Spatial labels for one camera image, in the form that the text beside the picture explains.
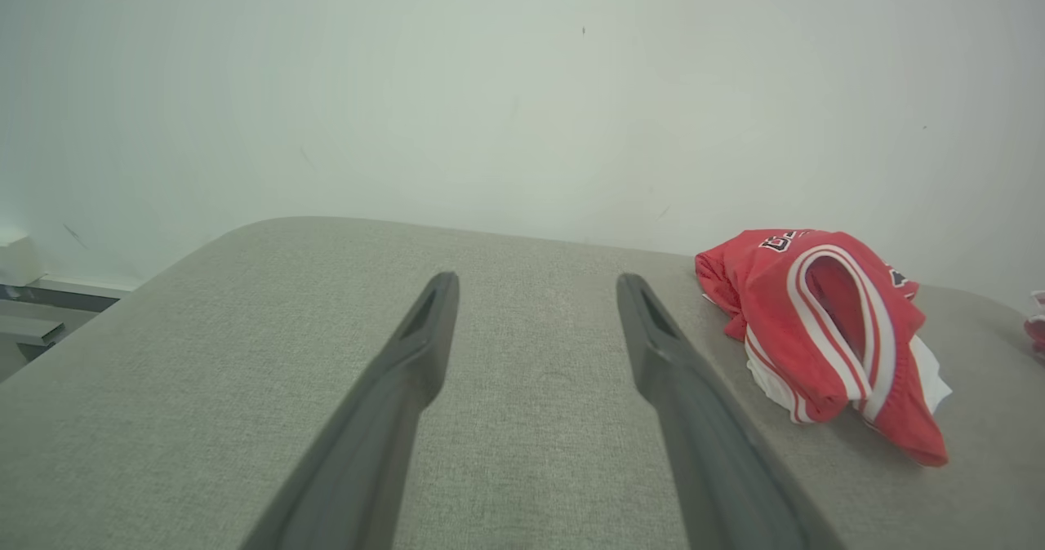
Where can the grey metal rail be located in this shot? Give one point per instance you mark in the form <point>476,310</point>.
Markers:
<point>49,297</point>

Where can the red white-trimmed basketball jersey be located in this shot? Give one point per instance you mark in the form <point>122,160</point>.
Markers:
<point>767,305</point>

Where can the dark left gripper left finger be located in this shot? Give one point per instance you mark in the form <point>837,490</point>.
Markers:
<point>367,452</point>

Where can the red Bulls basketball shorts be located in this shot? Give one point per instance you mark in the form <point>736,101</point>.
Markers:
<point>1037,330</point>

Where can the white wall box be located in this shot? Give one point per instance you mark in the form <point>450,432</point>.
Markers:
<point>16,260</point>

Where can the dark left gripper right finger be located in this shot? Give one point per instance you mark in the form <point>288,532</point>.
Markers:
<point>718,468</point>

